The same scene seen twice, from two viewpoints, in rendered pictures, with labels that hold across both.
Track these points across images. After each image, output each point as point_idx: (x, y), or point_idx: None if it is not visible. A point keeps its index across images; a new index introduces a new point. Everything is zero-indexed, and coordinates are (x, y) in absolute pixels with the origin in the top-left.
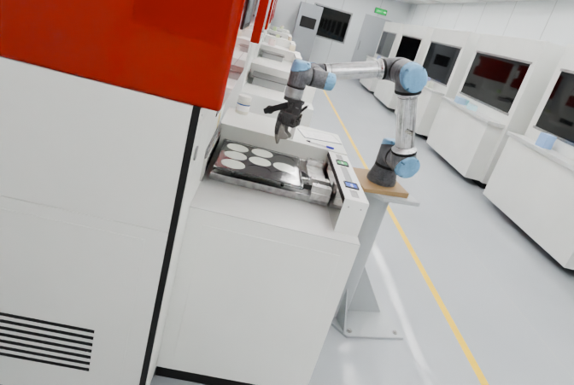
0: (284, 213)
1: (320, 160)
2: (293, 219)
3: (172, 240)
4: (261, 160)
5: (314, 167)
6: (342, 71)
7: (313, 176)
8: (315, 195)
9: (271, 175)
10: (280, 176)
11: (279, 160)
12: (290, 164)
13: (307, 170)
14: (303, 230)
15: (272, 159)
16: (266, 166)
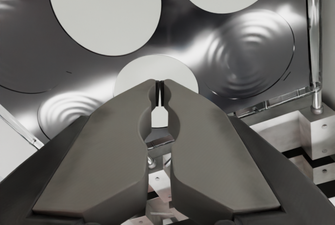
0: (15, 136)
1: (326, 150)
2: (17, 154)
3: None
4: (131, 0)
5: (289, 132)
6: None
7: (164, 174)
8: None
9: (31, 99)
10: (66, 117)
11: (218, 53)
12: (211, 98)
13: (251, 123)
14: (7, 174)
15: (196, 30)
16: (79, 52)
